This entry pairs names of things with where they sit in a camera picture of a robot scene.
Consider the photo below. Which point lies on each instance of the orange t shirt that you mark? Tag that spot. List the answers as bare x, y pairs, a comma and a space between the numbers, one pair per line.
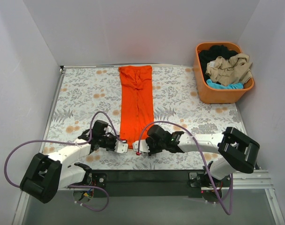
136, 102

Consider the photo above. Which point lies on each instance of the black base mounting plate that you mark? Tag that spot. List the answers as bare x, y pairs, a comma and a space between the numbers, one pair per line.
137, 183

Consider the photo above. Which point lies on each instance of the black t shirt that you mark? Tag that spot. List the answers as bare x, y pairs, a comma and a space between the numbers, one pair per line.
205, 56

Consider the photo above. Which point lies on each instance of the floral patterned table mat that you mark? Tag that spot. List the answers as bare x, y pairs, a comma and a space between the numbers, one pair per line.
96, 92

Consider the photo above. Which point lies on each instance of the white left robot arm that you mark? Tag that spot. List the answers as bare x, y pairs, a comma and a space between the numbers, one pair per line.
48, 173

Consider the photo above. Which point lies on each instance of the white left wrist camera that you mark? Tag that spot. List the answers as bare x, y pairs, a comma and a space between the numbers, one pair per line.
121, 147

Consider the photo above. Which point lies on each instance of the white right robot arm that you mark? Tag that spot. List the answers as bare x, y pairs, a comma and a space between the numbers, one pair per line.
239, 152

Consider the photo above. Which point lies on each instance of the beige t shirt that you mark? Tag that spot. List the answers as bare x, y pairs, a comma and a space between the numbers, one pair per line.
232, 71

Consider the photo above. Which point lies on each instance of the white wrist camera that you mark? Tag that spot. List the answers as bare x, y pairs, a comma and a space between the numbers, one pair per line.
140, 147
121, 147

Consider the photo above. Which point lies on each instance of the aluminium frame rail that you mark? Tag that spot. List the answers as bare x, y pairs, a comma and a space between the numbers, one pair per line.
159, 198

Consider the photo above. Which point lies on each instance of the orange plastic laundry basket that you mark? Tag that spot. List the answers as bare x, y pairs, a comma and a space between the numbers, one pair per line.
215, 93

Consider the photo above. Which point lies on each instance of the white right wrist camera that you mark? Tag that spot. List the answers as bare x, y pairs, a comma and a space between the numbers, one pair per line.
140, 147

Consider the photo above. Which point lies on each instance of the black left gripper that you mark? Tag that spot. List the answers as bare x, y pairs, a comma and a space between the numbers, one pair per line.
113, 144

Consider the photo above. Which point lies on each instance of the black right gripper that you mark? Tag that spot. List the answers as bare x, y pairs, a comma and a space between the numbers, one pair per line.
148, 146

